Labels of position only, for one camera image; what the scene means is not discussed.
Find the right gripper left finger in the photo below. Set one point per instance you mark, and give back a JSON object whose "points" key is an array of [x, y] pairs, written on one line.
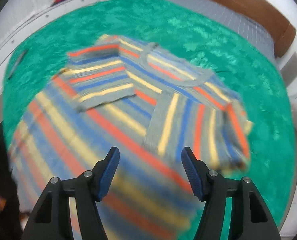
{"points": [[50, 218]]}

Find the green bedspread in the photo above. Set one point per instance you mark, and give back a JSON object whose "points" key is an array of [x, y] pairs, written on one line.
{"points": [[194, 38]]}

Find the white low drawer cabinet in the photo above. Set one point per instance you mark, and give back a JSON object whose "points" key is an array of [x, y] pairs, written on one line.
{"points": [[35, 23]]}

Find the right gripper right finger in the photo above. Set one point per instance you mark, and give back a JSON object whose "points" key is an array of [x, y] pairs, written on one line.
{"points": [[250, 216]]}

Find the grey bed sheet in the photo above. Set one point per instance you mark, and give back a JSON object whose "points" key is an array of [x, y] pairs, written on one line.
{"points": [[252, 31]]}

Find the black phone on bed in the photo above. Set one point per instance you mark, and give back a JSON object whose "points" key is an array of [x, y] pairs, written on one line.
{"points": [[16, 63]]}

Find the striped knitted sweater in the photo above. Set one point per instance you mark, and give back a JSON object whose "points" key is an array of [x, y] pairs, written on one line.
{"points": [[149, 104]]}

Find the brown wooden headboard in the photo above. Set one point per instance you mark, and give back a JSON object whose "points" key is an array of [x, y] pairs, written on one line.
{"points": [[264, 13]]}

